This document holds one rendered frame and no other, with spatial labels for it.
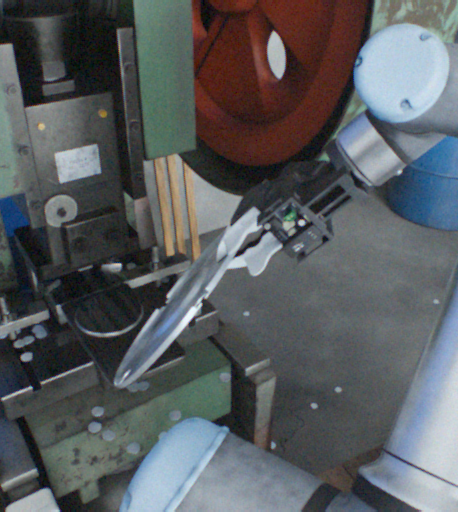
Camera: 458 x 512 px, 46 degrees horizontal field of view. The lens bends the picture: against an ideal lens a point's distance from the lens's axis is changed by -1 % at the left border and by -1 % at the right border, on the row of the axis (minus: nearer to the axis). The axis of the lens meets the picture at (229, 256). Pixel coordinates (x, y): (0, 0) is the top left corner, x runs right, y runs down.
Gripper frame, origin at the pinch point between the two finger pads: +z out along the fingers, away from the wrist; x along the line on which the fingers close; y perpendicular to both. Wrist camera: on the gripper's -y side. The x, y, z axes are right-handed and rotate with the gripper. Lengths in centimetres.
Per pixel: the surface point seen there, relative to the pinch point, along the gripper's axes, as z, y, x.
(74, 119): 11.1, -21.2, -25.3
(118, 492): 70, -12, 33
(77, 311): 38.7, -17.4, -2.9
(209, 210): 82, -180, 48
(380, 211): 27, -208, 119
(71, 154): 15.7, -20.3, -22.1
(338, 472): 32, -18, 65
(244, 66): -7.8, -47.9, -9.0
